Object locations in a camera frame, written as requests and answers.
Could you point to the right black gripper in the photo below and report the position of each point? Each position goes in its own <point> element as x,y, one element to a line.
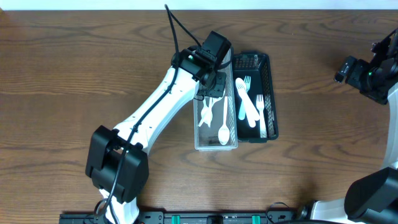
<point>351,73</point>

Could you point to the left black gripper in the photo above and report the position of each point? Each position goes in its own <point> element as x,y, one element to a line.
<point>212,86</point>

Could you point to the white plastic spoon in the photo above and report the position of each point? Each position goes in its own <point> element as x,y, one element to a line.
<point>204,113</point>
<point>211,103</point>

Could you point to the pale pink plastic spoon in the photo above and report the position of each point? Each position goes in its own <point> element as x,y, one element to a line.
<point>254,111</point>

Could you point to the white plastic fork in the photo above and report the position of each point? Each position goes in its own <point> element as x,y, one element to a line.
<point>241,88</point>
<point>260,107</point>

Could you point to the white spoon crossed bowl up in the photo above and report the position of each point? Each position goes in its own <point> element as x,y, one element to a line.
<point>224,132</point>

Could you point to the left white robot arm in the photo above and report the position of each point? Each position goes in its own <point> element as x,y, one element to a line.
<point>117,159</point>

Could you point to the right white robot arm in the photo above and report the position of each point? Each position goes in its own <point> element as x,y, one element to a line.
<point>372,199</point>

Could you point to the light blue plastic fork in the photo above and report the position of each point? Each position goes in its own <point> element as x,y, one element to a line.
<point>242,111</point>

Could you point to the clear plastic basket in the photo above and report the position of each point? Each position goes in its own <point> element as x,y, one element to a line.
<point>206,139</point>

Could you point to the black plastic basket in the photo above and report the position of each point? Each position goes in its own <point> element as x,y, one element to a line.
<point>257,66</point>

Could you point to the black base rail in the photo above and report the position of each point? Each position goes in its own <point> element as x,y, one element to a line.
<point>192,217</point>

